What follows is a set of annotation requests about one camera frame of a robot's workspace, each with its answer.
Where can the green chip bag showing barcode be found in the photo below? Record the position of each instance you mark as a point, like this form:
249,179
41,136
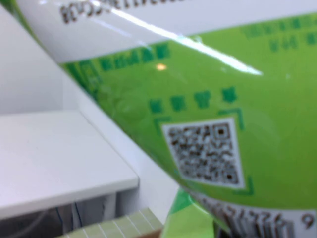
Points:
223,86

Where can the white desk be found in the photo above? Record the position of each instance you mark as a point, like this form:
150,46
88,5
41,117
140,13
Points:
57,153

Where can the green checked tablecloth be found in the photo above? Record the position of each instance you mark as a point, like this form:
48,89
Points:
119,225

